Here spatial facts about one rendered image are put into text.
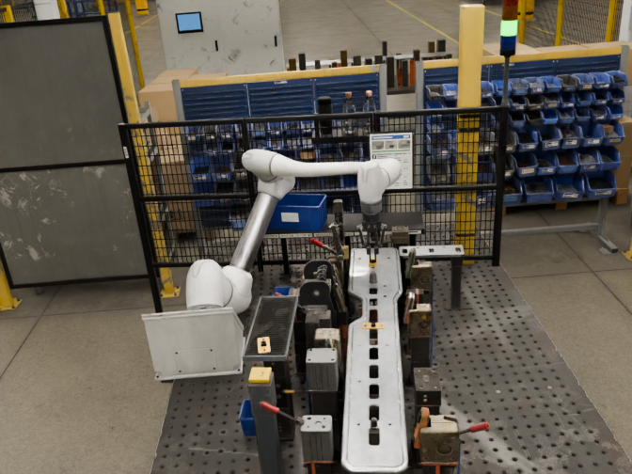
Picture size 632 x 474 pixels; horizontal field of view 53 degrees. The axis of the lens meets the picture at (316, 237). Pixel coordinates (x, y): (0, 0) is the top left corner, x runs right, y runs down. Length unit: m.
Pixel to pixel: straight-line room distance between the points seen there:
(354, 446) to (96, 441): 2.05
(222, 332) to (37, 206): 2.49
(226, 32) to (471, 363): 7.04
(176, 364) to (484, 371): 1.26
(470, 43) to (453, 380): 1.51
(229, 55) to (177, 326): 6.80
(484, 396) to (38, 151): 3.32
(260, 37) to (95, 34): 4.93
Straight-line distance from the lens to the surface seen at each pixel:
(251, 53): 9.11
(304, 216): 3.10
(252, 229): 2.97
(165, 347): 2.71
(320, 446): 1.93
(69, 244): 4.90
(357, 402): 2.07
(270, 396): 1.96
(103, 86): 4.42
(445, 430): 1.89
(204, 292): 2.75
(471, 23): 3.12
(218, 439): 2.46
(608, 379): 3.98
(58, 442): 3.81
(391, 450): 1.92
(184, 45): 9.19
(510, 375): 2.71
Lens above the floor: 2.32
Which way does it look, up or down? 25 degrees down
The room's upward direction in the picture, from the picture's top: 4 degrees counter-clockwise
